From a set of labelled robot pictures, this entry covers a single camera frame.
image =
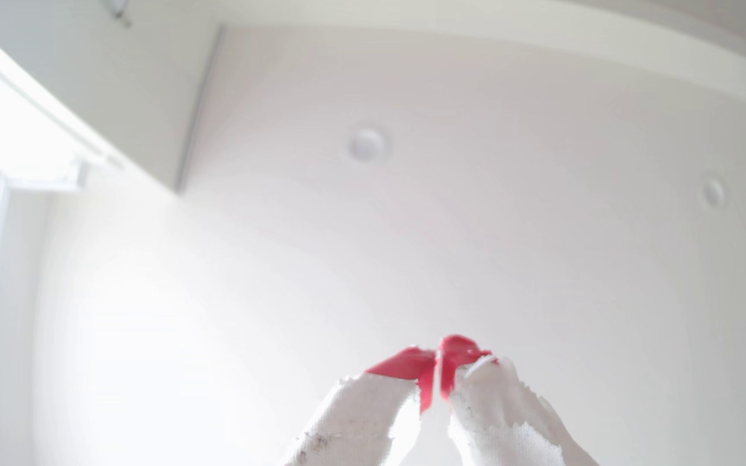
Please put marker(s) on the round white ceiling light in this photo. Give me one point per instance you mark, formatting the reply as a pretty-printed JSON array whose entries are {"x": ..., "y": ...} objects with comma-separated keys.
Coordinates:
[
  {"x": 713, "y": 192},
  {"x": 367, "y": 143}
]

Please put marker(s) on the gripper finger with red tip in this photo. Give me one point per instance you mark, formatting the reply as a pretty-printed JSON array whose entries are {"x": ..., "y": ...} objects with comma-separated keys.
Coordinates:
[
  {"x": 363, "y": 414},
  {"x": 496, "y": 414}
]

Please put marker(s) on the grey ceiling fixture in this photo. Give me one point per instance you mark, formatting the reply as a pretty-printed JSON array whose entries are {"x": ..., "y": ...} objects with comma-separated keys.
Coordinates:
[{"x": 117, "y": 9}]

